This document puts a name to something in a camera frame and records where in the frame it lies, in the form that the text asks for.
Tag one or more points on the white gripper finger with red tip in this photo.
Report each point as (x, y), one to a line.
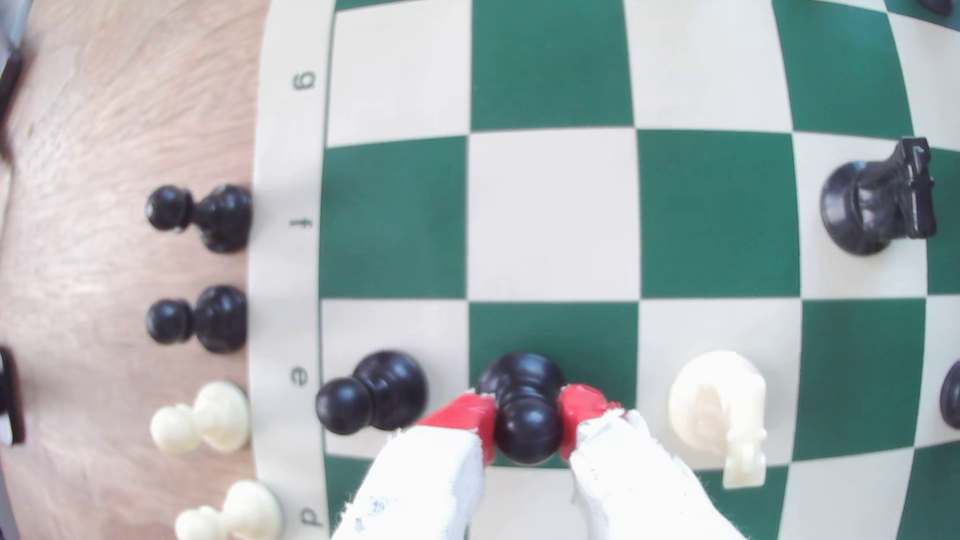
(420, 487)
(637, 487)

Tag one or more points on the black pawn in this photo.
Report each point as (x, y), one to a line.
(375, 394)
(214, 319)
(217, 217)
(952, 394)
(525, 409)

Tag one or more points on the green and cream chess mat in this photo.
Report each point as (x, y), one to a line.
(555, 217)

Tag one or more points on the white knight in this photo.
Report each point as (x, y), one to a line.
(716, 409)

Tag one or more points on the white pawn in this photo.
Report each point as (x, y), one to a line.
(244, 514)
(214, 416)

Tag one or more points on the black knight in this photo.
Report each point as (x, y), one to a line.
(862, 202)

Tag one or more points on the black stand part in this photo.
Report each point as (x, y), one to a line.
(7, 90)
(9, 394)

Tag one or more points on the black rook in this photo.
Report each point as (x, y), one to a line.
(939, 5)

